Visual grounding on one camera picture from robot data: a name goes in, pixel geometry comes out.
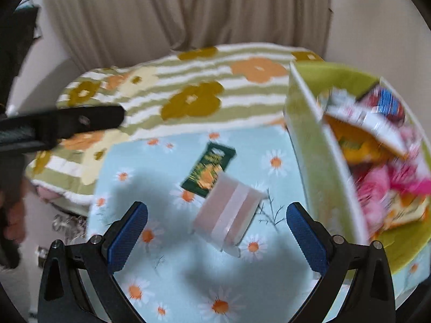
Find grey speckled potato chips bag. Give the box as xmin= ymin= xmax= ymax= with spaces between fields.
xmin=322 ymin=89 xmax=409 ymax=164

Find dark green snack packet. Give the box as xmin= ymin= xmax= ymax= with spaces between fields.
xmin=180 ymin=141 xmax=237 ymax=198

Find green striped floral blanket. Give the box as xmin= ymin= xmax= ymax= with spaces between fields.
xmin=25 ymin=42 xmax=326 ymax=206

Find green storage box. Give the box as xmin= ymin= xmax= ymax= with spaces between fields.
xmin=282 ymin=61 xmax=431 ymax=307

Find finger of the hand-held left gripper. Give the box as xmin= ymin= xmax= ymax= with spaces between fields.
xmin=34 ymin=104 xmax=124 ymax=149

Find person's left hand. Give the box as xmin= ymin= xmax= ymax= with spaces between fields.
xmin=3 ymin=183 xmax=27 ymax=244

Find beige curtain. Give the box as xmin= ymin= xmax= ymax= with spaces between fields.
xmin=42 ymin=0 xmax=333 ymax=75

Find pale pink white-striped packet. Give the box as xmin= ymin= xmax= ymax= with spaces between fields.
xmin=191 ymin=172 xmax=267 ymax=259

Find orange and white snack packet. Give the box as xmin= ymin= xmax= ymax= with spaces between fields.
xmin=382 ymin=191 xmax=431 ymax=231

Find light blue daisy cloth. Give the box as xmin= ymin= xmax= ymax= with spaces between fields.
xmin=86 ymin=124 xmax=431 ymax=323

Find pink snack packet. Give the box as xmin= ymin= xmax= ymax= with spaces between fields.
xmin=353 ymin=166 xmax=396 ymax=217

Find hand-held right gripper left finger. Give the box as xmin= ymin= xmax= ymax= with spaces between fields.
xmin=37 ymin=201 xmax=149 ymax=323

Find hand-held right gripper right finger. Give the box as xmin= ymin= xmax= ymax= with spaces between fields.
xmin=286 ymin=202 xmax=397 ymax=323

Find grey patterned cloth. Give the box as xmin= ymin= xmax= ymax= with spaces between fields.
xmin=37 ymin=188 xmax=90 ymax=266

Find red and blue snack packet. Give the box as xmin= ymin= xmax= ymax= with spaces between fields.
xmin=357 ymin=85 xmax=407 ymax=122

